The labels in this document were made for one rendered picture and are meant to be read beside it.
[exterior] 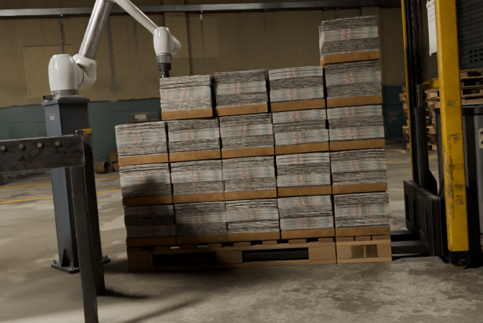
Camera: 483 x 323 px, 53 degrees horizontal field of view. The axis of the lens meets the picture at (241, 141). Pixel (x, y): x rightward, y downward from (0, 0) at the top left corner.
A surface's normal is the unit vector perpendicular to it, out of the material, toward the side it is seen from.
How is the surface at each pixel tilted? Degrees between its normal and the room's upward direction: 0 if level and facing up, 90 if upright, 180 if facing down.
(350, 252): 90
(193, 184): 90
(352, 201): 90
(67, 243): 90
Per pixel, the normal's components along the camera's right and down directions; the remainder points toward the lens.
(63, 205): -0.69, 0.09
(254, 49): 0.22, 0.04
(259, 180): -0.12, 0.07
